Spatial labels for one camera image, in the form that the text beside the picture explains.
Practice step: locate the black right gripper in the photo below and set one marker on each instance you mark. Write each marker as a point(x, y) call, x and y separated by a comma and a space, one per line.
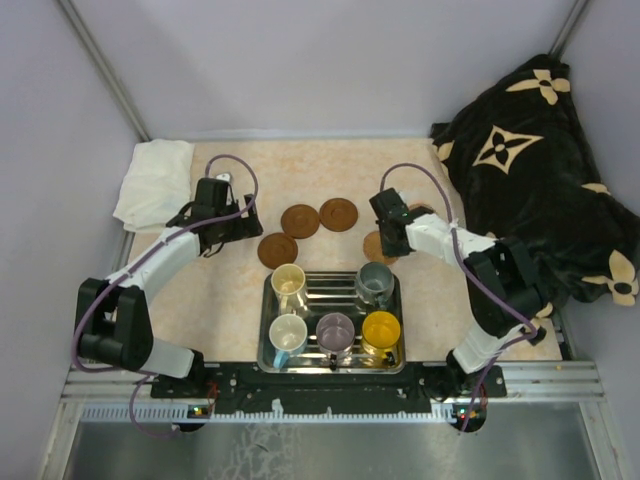
point(388, 250)

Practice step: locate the stainless steel tray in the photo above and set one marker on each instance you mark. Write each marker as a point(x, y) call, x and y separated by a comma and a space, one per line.
point(328, 292)

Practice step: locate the purple mug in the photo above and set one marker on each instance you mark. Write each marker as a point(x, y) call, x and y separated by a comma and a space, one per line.
point(335, 335)

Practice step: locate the light woven round coaster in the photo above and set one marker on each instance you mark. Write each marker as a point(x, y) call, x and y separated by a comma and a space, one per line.
point(421, 205)

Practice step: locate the grey mug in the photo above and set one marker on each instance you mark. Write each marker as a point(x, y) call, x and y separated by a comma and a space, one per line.
point(374, 284)

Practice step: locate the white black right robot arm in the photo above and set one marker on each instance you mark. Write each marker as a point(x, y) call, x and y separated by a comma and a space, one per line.
point(495, 280)

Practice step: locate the dark brown wooden coaster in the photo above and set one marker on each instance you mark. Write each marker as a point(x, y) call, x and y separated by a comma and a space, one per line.
point(277, 249)

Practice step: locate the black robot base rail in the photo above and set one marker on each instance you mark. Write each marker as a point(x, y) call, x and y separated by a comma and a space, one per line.
point(242, 388)

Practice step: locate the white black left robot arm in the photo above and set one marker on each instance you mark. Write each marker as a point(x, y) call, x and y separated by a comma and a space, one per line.
point(113, 327)

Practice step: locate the black floral blanket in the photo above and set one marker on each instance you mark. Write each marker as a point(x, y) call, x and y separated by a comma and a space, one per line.
point(521, 163)

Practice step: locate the reddish brown wooden coaster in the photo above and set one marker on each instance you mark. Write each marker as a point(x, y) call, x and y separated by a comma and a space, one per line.
point(338, 214)

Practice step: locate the white mug blue handle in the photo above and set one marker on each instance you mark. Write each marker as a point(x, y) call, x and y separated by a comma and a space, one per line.
point(288, 334)

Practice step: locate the white folded cloth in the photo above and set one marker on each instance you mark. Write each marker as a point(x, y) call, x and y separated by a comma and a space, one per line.
point(156, 185)

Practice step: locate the cream cartoon mug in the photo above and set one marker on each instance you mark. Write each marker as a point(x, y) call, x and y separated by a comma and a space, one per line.
point(289, 284)

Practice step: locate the yellow mug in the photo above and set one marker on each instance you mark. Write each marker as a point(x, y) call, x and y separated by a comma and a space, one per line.
point(380, 335)

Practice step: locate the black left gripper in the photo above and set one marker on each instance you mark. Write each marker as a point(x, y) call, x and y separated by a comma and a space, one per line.
point(246, 227)

